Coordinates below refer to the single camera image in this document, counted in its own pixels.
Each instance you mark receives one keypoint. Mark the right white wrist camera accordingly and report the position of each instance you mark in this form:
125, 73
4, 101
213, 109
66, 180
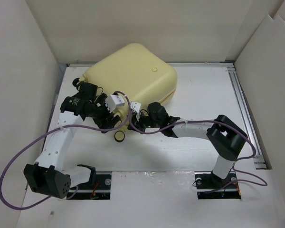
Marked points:
135, 107

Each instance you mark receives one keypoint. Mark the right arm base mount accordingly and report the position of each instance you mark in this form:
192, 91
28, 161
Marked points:
209, 186

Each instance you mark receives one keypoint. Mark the yellow suitcase black lining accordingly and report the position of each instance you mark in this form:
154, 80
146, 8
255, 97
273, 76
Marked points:
135, 71

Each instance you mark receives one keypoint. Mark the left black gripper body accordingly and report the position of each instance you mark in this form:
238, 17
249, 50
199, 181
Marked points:
100, 112

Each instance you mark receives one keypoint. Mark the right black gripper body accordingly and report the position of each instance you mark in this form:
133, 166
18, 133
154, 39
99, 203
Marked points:
145, 121

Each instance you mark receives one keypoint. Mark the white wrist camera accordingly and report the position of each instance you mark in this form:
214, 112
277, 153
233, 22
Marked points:
113, 101
135, 107

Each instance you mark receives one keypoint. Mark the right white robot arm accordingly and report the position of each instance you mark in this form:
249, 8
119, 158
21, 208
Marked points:
225, 136

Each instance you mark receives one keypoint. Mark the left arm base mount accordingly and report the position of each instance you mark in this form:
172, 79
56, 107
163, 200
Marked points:
100, 190

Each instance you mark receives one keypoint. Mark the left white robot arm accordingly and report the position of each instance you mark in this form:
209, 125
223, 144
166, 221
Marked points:
47, 176

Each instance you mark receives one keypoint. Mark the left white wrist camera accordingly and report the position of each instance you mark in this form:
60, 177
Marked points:
113, 101

